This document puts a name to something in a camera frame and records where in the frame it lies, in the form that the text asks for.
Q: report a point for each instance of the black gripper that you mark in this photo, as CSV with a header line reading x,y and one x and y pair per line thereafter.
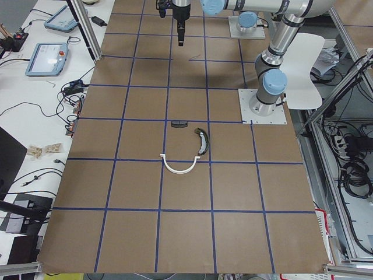
x,y
180,13

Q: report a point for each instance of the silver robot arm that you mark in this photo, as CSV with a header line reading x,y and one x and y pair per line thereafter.
x,y
247,22
269,61

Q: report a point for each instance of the black power adapter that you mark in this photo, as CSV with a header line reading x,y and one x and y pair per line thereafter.
x,y
98,21

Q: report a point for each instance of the dark grey brake pad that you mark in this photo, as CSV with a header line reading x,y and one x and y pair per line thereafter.
x,y
179,124

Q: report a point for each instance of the far teach pendant tablet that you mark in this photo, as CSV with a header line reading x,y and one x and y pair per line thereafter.
x,y
62,20

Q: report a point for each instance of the teach pendant tablet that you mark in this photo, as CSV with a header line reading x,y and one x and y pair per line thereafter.
x,y
62,20
48,59

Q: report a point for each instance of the olive curved brake shoe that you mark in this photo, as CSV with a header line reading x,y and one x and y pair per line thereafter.
x,y
205,142

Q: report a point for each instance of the near teach pendant tablet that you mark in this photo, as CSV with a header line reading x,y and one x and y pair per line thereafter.
x,y
48,59

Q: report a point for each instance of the white plastic chair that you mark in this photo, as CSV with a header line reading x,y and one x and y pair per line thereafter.
x,y
301,93

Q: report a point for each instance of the brown paper table mat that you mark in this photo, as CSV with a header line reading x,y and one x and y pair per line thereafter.
x,y
246,207

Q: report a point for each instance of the black box on table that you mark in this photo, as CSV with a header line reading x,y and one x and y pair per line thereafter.
x,y
15,42

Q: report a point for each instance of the bag of wooden pieces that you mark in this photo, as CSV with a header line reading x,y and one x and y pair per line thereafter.
x,y
34,151

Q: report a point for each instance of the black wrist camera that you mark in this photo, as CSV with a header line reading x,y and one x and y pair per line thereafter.
x,y
162,6

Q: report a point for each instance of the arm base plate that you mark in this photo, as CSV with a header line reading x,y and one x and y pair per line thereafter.
x,y
253,33
254,112

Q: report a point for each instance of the aluminium frame post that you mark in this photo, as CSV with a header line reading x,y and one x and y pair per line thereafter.
x,y
80,15

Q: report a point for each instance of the white half ring part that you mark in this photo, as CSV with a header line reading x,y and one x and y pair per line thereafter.
x,y
179,168

